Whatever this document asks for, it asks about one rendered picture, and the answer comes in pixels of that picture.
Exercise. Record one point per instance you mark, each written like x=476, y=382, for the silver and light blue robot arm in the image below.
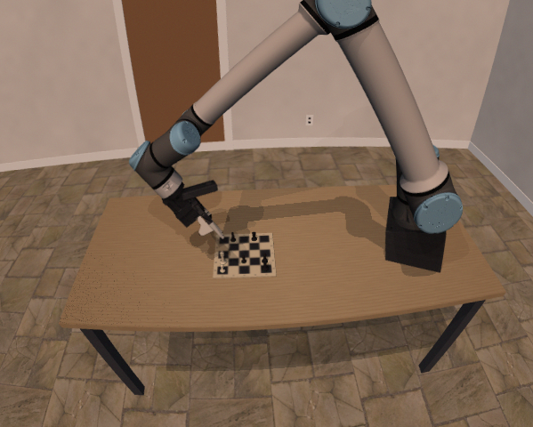
x=421, y=176

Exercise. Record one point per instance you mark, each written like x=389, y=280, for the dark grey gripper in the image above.
x=190, y=210

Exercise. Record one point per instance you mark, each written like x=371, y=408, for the black and tan chessboard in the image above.
x=253, y=252

